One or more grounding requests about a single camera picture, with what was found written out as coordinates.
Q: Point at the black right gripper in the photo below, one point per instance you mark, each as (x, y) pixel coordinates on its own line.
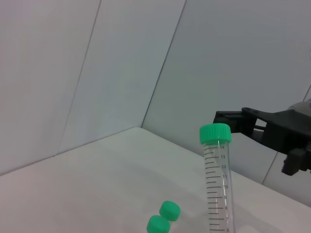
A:
(279, 131)

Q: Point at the green capped clear test tube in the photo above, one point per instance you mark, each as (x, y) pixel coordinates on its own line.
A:
(158, 224)
(215, 133)
(170, 210)

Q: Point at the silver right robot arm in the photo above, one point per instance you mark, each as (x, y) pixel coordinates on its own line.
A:
(302, 106)

